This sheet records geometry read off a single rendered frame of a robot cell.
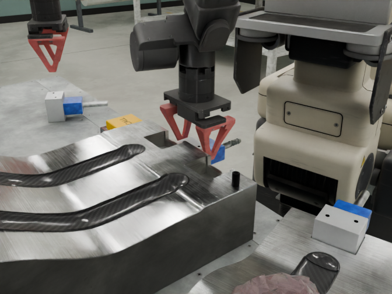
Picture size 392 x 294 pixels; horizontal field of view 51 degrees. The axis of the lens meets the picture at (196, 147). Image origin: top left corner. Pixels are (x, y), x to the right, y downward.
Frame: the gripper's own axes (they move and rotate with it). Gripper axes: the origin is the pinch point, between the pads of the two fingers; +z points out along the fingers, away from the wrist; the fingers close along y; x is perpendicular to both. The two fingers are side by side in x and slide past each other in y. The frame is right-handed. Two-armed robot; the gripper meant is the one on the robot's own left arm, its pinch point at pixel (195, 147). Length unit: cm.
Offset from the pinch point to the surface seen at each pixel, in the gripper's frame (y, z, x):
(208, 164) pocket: 10.3, -3.2, -5.8
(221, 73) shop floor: -237, 86, 215
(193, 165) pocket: 10.0, -3.7, -8.1
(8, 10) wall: -630, 73, 135
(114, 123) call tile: -19.2, 1.1, -5.6
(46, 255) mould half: 18.7, -6.5, -31.8
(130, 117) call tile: -20.0, 1.0, -1.3
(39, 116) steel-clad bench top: -41.2, 5.0, -13.3
